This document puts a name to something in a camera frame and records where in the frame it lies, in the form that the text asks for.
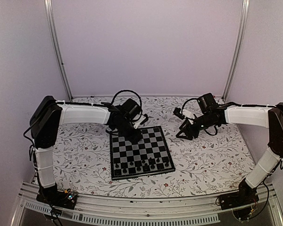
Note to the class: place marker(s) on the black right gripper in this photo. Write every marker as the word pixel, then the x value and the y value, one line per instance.
pixel 187 130

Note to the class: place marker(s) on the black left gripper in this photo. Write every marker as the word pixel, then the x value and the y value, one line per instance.
pixel 133 139

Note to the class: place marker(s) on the black and grey chessboard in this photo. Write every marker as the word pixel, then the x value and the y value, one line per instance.
pixel 153 144

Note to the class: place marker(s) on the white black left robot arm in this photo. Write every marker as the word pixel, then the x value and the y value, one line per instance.
pixel 51 113

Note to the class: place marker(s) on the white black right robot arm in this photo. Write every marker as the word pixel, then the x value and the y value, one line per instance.
pixel 201 113

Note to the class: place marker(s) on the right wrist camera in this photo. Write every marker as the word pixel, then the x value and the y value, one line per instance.
pixel 184 114

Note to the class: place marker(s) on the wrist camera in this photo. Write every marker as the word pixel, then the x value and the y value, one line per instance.
pixel 144 118
pixel 184 114

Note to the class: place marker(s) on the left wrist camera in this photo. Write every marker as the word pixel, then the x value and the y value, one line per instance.
pixel 144 118

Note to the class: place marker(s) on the front aluminium frame rail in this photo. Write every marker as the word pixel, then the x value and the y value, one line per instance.
pixel 94 210

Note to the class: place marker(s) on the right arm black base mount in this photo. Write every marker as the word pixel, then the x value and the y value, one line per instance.
pixel 244 196

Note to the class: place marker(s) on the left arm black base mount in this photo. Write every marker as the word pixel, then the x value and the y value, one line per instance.
pixel 53 197

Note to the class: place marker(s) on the left rear aluminium frame post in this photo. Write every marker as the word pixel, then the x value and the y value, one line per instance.
pixel 56 47

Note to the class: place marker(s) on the aluminium frame post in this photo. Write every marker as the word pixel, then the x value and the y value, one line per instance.
pixel 238 45
pixel 56 47

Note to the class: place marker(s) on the right rear aluminium frame post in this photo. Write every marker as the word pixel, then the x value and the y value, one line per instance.
pixel 238 45

